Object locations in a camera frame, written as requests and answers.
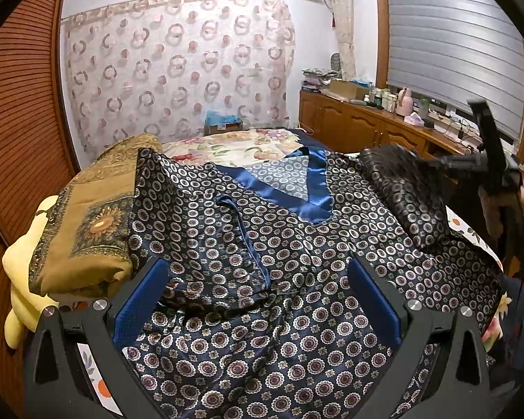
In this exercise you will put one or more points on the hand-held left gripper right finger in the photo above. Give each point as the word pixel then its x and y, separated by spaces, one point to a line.
pixel 375 301

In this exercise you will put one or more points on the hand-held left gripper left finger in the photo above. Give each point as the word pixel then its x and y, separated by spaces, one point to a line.
pixel 142 301

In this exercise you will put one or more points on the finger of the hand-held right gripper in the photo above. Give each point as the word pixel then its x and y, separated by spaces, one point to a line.
pixel 458 163

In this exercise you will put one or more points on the grey patterned garment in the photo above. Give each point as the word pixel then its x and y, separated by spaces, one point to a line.
pixel 401 192

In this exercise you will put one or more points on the blue patterned satin robe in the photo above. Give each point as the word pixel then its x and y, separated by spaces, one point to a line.
pixel 288 270

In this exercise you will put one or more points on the person's right hand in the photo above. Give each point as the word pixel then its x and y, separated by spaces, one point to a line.
pixel 490 211

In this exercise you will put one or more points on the pink tissue box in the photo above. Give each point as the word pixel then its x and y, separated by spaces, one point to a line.
pixel 415 120

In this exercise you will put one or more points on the pink kettle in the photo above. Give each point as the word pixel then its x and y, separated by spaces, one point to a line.
pixel 404 102

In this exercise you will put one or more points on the row of toiletry bottles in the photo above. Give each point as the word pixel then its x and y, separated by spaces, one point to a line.
pixel 382 100

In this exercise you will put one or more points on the grey window blind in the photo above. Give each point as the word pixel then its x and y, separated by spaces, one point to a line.
pixel 454 52

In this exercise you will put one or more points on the brown floral folded quilt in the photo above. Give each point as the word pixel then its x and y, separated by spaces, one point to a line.
pixel 91 209

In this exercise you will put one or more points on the wooden sideboard cabinet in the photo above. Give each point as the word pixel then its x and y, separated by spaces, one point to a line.
pixel 353 122

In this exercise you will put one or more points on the yellow pillow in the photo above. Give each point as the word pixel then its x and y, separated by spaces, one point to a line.
pixel 22 270

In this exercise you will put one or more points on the open cardboard box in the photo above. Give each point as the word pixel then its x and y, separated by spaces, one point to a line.
pixel 347 89

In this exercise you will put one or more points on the small white fan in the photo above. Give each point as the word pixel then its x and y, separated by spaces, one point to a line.
pixel 336 62

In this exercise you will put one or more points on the stack of folded cloths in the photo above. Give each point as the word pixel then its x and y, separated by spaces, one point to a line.
pixel 318 79

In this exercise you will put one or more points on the rose print blanket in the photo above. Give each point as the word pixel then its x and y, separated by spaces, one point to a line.
pixel 227 144

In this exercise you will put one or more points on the white lace drape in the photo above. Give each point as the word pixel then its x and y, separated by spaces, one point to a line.
pixel 345 22

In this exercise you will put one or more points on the cardboard box with blue cloth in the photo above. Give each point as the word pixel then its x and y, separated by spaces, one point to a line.
pixel 222 123

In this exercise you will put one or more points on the wooden louvered wardrobe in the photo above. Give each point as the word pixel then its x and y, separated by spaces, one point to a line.
pixel 22 118

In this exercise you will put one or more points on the circle pattern curtain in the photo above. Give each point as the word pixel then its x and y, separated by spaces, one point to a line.
pixel 179 74

